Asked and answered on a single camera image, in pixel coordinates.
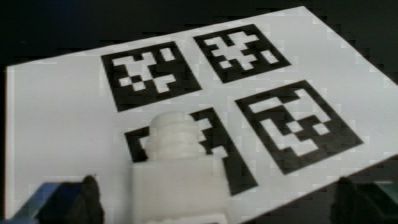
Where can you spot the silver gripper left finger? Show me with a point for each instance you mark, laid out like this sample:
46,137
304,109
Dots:
62,204

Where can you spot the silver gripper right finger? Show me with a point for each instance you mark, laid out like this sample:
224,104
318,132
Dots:
364,202

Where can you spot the white table leg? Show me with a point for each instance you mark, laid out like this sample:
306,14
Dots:
178,180

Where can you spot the white marker base plate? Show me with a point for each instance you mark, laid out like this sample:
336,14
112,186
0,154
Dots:
290,100

